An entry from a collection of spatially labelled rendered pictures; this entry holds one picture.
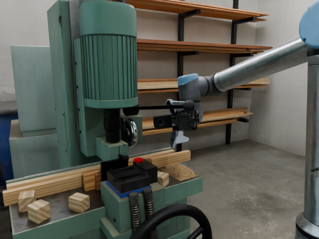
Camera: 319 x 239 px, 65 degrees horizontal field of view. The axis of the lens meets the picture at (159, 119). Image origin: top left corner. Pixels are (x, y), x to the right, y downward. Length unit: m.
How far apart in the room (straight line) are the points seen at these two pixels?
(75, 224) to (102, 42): 0.51
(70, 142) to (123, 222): 0.45
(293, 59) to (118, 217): 0.70
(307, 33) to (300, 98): 3.53
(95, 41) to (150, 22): 2.78
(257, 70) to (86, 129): 0.65
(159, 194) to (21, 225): 0.35
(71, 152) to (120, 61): 0.44
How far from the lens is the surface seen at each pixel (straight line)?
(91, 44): 0.79
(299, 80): 4.23
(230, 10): 3.68
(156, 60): 3.54
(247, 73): 1.01
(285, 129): 4.40
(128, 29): 0.80
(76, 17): 1.01
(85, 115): 0.93
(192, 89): 1.05
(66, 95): 1.00
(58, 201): 0.84
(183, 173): 0.92
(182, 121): 0.88
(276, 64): 0.94
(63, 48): 1.00
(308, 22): 0.72
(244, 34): 4.57
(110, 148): 0.84
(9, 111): 2.51
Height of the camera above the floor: 1.29
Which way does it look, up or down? 12 degrees down
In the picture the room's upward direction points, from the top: straight up
